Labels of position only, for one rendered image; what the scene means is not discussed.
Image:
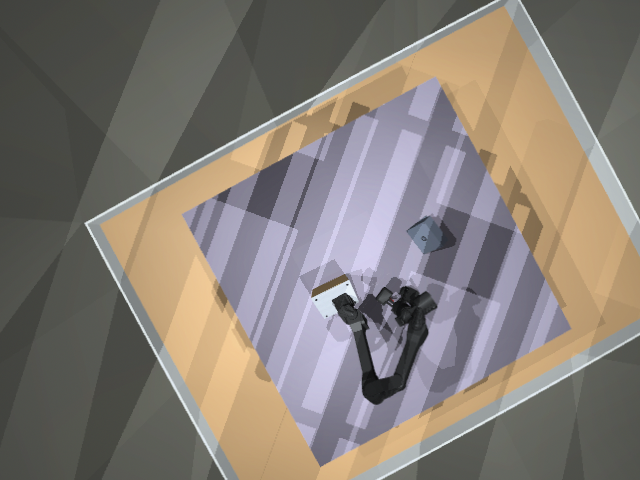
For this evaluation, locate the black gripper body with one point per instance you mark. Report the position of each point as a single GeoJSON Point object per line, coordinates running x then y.
{"type": "Point", "coordinates": [384, 296]}

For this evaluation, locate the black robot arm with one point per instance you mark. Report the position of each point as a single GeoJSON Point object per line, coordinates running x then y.
{"type": "Point", "coordinates": [374, 389]}

